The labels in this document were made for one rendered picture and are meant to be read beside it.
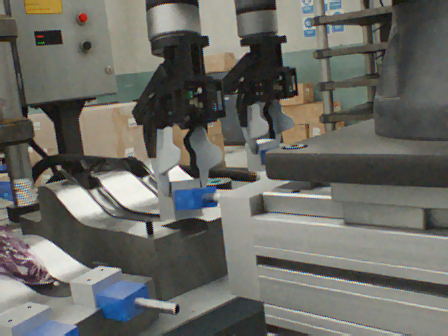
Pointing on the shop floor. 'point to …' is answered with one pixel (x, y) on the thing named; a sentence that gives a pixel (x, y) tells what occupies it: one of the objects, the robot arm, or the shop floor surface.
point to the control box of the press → (62, 64)
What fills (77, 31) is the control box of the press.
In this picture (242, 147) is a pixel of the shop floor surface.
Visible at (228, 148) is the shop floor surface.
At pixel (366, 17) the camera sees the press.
